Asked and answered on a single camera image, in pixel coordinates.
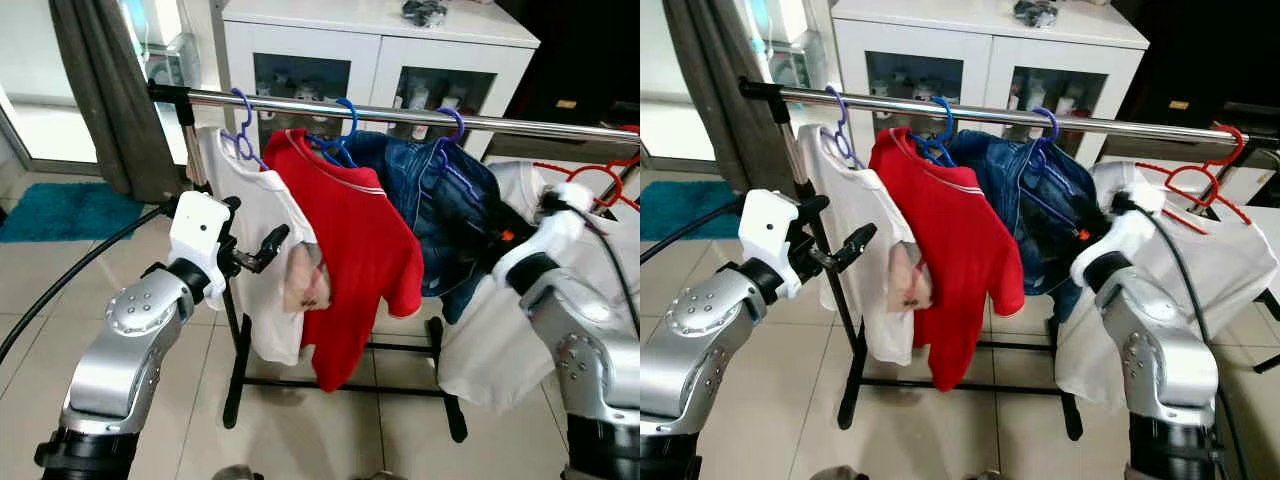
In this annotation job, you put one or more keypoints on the grey curtain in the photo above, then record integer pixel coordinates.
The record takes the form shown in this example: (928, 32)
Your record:
(720, 90)
(110, 100)

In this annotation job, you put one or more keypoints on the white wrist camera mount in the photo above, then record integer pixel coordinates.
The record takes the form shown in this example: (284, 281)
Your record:
(765, 230)
(550, 235)
(195, 230)
(1125, 240)

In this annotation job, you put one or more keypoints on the black cabinet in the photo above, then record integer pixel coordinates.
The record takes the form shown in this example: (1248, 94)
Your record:
(1200, 50)
(590, 50)

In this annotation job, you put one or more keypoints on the white t-shirt with print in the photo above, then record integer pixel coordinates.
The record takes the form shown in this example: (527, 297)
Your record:
(270, 200)
(880, 195)

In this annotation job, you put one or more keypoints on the red clothes hanger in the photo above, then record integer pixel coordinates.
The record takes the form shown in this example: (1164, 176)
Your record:
(1190, 172)
(590, 172)

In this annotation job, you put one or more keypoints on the red t-shirt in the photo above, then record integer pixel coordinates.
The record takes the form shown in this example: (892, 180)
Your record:
(355, 250)
(960, 250)

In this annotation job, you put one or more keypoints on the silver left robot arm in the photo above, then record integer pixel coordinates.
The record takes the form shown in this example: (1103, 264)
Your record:
(130, 340)
(700, 340)

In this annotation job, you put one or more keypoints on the white glass-door cabinet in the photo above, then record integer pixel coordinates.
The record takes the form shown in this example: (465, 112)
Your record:
(300, 35)
(900, 35)

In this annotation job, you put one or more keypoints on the black bundle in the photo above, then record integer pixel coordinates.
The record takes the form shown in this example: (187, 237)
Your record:
(1035, 12)
(425, 12)

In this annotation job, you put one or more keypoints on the metal clothes rack black frame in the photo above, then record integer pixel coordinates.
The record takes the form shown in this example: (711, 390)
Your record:
(290, 105)
(900, 105)

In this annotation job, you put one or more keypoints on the purple clothes hanger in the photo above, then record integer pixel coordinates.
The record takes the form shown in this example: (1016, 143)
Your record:
(843, 115)
(1052, 125)
(458, 125)
(247, 118)

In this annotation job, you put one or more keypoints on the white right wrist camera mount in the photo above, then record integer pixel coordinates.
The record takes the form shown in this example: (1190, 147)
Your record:
(550, 235)
(1125, 240)

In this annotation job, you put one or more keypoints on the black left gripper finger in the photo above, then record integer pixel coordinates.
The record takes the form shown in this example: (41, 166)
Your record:
(860, 240)
(262, 262)
(275, 240)
(845, 262)

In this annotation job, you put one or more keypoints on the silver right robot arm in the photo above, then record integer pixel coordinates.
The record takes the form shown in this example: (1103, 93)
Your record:
(1160, 350)
(580, 340)

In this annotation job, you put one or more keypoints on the plain white t-shirt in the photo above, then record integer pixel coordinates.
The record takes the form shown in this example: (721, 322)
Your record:
(490, 350)
(1220, 260)

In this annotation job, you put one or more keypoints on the teal rug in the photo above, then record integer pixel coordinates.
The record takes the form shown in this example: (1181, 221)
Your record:
(685, 210)
(60, 212)

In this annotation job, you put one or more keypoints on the grey robot right leg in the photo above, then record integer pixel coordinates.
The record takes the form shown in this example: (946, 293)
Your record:
(385, 476)
(982, 476)

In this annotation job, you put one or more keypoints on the blue denim jacket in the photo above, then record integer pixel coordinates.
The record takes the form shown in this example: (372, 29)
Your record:
(440, 230)
(1040, 220)

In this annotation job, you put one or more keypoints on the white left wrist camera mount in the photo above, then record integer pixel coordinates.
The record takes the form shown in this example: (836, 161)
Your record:
(765, 230)
(195, 230)

